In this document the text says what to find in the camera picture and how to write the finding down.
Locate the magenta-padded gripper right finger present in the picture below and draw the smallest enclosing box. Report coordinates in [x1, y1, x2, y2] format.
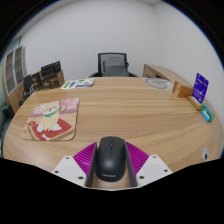
[124, 141, 173, 188]

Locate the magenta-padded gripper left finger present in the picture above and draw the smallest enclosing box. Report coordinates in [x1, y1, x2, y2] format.
[51, 141, 99, 188]

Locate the black computer mouse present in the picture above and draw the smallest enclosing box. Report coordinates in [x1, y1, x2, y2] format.
[94, 135, 128, 183]

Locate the cat print mouse pad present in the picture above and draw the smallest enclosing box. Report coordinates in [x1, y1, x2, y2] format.
[21, 97, 81, 142]

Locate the green and blue pack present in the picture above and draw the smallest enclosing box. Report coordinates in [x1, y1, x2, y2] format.
[200, 103, 216, 123]

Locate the wooden card stand block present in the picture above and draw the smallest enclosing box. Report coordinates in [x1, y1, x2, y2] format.
[187, 95, 204, 111]

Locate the black leather armchair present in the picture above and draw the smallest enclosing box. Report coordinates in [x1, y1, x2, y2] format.
[0, 104, 14, 134]

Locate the small orange box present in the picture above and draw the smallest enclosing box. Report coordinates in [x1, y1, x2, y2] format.
[171, 80, 194, 99]

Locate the round grey printed disc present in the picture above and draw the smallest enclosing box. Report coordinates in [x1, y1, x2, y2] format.
[144, 77, 172, 90]

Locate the printed paper sheet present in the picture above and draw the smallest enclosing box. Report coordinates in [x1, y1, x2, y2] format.
[60, 77, 96, 90]

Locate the large brown cardboard box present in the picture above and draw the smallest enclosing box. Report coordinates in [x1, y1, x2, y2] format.
[40, 69, 65, 90]

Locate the small brown cardboard box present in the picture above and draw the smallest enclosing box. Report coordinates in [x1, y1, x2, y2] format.
[31, 71, 43, 89]

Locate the purple card sign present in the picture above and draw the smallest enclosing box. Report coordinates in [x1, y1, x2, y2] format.
[192, 72, 210, 104]

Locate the small black visitor chair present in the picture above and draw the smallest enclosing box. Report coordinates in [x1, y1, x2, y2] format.
[19, 73, 35, 101]

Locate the wooden side desk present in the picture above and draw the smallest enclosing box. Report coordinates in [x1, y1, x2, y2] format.
[143, 63, 193, 87]

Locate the black box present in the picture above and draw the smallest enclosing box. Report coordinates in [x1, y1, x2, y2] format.
[40, 60, 62, 78]

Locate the black mesh office chair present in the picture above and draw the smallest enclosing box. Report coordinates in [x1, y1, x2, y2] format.
[89, 52, 138, 78]

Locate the grey backpack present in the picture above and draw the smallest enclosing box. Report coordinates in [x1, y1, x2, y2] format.
[102, 56, 128, 78]

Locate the wooden shelf cabinet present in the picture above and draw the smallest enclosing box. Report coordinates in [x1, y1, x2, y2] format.
[1, 45, 29, 113]

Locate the white desk cable grommet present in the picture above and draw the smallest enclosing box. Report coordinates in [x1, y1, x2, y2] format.
[201, 146, 210, 162]

